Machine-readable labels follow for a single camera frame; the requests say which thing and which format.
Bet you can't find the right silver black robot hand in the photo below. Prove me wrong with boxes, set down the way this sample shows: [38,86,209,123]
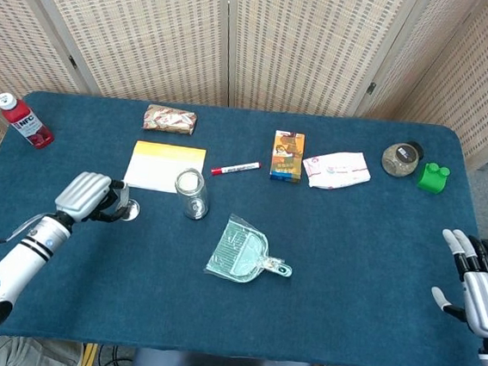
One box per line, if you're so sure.
[426,226,488,342]

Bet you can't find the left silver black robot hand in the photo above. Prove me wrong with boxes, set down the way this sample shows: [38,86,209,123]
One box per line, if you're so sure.
[52,169,134,230]

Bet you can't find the clear glass jar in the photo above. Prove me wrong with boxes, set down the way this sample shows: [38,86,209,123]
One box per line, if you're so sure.
[171,166,214,222]

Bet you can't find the red NFC juice bottle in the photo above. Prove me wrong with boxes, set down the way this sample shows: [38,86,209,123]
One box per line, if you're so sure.
[0,91,59,152]

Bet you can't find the white yellow notepad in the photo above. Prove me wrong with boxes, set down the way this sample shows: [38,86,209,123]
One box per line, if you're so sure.
[121,139,208,198]

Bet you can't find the brown patterned snack packet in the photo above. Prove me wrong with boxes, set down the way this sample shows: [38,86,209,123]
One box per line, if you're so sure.
[141,102,200,137]

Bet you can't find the green plastic block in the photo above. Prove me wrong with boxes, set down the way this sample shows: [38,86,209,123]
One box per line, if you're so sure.
[414,161,453,196]

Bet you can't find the blue felt table cloth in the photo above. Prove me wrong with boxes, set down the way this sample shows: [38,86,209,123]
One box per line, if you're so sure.
[0,83,488,366]

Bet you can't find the red whiteboard marker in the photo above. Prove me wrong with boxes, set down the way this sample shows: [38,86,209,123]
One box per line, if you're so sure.
[209,158,263,181]

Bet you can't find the yellow strip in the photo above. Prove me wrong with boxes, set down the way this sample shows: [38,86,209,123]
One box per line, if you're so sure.
[80,342,99,366]

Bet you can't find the grey trousers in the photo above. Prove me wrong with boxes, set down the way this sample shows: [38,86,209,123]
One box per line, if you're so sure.
[0,334,85,366]

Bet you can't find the glass jar with black lid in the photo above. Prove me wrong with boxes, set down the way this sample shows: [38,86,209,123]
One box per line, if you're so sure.
[379,138,427,180]

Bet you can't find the mint green wrapped dustpan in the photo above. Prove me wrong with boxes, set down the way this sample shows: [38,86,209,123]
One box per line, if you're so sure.
[204,211,299,288]

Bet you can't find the woven folding screen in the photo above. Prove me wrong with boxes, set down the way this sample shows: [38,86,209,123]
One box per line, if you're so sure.
[0,0,488,276]

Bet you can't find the white pink tissue packet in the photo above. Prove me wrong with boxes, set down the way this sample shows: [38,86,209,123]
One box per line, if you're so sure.
[299,146,374,195]

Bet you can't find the orange blue carton box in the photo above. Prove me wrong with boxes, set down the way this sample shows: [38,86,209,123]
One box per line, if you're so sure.
[269,129,307,185]

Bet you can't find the black floor cables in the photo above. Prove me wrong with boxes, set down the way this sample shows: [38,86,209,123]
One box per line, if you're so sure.
[96,344,137,366]

